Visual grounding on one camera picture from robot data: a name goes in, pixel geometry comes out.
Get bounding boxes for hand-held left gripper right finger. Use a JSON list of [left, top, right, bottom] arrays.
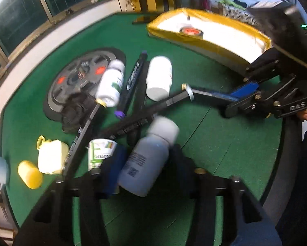
[[153, 145, 283, 246]]

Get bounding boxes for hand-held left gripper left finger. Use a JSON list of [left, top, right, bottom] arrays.
[[12, 143, 128, 246]]

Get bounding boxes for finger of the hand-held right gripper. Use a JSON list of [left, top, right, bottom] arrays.
[[231, 51, 284, 100], [221, 75, 297, 119]]

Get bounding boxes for grey white plastic bottle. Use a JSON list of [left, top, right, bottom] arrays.
[[117, 116, 180, 198]]

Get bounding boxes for grey blue pen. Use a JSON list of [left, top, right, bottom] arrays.
[[188, 86, 239, 102]]

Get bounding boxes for yellow cardboard box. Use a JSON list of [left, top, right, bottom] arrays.
[[146, 8, 273, 75]]

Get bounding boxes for black stick gold cap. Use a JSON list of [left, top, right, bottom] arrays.
[[97, 83, 190, 140]]

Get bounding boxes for yellow round jar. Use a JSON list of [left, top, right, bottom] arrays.
[[18, 160, 43, 189]]

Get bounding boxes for white cup green label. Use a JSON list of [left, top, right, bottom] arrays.
[[88, 138, 118, 171]]

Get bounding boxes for black stick yellow cap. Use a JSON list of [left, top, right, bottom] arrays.
[[62, 99, 108, 178]]

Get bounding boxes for patterned blanket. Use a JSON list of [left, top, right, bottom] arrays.
[[219, 0, 250, 19]]

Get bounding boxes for pale yellow lidded container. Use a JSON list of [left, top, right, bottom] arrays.
[[37, 135, 70, 175]]

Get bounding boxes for black cloth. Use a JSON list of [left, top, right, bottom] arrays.
[[61, 92, 98, 134]]

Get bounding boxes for plain black stick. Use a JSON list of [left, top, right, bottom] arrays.
[[126, 64, 151, 145]]

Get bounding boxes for black tape roll red core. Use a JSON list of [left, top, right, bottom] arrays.
[[179, 26, 203, 38]]

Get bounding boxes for white bottle green label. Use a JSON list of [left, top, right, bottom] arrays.
[[95, 60, 126, 107]]

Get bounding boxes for black stick purple caps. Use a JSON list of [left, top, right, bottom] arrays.
[[114, 51, 148, 120]]

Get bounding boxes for barred dark window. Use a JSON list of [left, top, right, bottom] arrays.
[[0, 0, 97, 66]]

